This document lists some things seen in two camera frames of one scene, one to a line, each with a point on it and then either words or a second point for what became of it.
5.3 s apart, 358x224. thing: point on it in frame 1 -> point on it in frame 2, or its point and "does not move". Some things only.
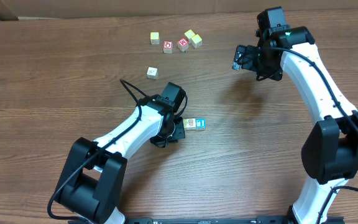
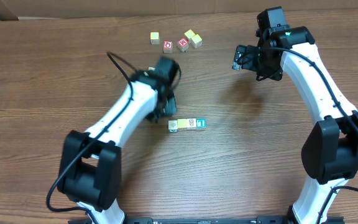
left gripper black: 178,130 -> 165,109
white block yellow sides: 191,124 does not move
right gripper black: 242,58 does not move
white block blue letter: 200,124 does not move
